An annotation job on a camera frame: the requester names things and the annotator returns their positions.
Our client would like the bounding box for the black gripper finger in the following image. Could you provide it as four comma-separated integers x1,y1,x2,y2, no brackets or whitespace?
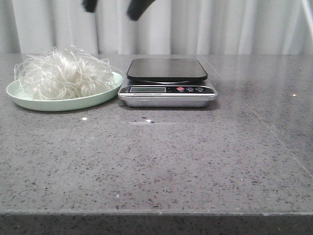
82,0,97,13
127,0,155,21

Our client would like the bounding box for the white vermicelli noodle bundle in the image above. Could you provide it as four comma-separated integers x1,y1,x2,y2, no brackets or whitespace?
14,46,119,100

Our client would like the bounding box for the white pleated curtain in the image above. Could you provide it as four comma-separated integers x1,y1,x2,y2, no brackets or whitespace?
0,0,313,55

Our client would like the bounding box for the black silver kitchen scale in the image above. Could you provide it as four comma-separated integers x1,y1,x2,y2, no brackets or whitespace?
118,58,218,108

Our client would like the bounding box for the light green plate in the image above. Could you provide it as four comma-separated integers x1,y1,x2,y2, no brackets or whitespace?
6,72,124,112

